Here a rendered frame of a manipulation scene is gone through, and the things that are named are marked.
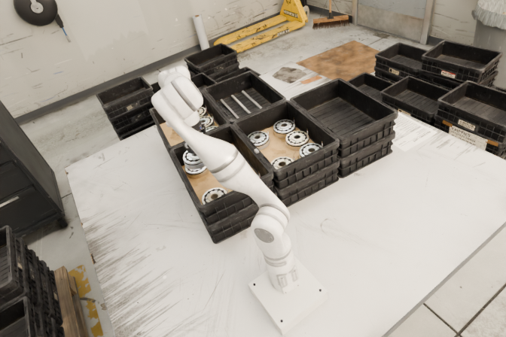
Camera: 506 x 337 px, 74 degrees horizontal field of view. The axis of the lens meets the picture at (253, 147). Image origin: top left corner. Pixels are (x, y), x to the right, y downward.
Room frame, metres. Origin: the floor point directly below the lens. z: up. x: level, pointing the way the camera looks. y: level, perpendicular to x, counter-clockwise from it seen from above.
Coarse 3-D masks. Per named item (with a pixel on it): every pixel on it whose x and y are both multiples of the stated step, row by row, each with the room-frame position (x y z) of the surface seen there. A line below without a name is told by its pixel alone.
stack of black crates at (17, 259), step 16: (0, 240) 1.23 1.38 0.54; (16, 240) 1.22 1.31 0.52; (0, 256) 1.17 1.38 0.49; (16, 256) 1.10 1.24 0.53; (32, 256) 1.22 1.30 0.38; (0, 272) 1.06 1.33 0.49; (16, 272) 1.00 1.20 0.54; (32, 272) 1.09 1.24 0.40; (48, 272) 1.22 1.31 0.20; (0, 288) 0.89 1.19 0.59; (16, 288) 0.92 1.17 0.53; (32, 288) 0.99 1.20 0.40; (48, 288) 1.07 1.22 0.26; (0, 304) 0.88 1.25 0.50; (48, 304) 0.98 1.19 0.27
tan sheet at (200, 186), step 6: (252, 168) 1.05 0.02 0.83; (186, 174) 1.10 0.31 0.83; (210, 174) 1.07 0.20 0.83; (192, 180) 1.06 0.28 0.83; (198, 180) 1.05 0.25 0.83; (204, 180) 1.04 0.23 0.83; (210, 180) 1.03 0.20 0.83; (216, 180) 1.02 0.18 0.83; (192, 186) 1.02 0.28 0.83; (198, 186) 1.01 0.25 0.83; (204, 186) 1.00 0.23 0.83; (210, 186) 1.00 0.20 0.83; (216, 186) 0.99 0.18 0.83; (222, 186) 0.98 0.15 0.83; (198, 192) 0.98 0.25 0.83; (204, 192) 0.97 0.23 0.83; (228, 192) 0.94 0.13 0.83
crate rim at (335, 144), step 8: (280, 104) 1.34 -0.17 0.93; (256, 112) 1.31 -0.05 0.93; (304, 112) 1.23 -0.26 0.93; (240, 120) 1.27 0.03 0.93; (312, 120) 1.16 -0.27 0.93; (320, 128) 1.10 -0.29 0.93; (328, 144) 0.98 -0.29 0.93; (336, 144) 0.98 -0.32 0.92; (312, 152) 0.96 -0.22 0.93; (320, 152) 0.96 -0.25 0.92; (264, 160) 0.97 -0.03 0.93; (296, 160) 0.93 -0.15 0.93; (304, 160) 0.93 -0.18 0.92; (272, 168) 0.92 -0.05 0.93; (280, 168) 0.91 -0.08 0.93; (288, 168) 0.91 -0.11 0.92
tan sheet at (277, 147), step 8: (272, 128) 1.30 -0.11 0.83; (296, 128) 1.26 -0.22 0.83; (272, 136) 1.23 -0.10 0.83; (272, 144) 1.18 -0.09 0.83; (280, 144) 1.16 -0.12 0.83; (264, 152) 1.14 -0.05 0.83; (272, 152) 1.12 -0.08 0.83; (280, 152) 1.11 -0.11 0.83; (288, 152) 1.10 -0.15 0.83; (296, 152) 1.09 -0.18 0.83; (272, 160) 1.07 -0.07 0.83
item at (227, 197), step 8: (224, 128) 1.24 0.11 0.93; (232, 128) 1.22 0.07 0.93; (240, 136) 1.15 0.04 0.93; (248, 144) 1.09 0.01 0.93; (176, 160) 1.10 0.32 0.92; (184, 176) 0.99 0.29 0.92; (264, 176) 0.88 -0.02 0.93; (272, 176) 0.89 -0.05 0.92; (192, 192) 0.88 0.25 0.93; (232, 192) 0.84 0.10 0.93; (216, 200) 0.82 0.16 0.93; (224, 200) 0.82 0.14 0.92; (200, 208) 0.80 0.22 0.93; (208, 208) 0.80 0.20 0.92
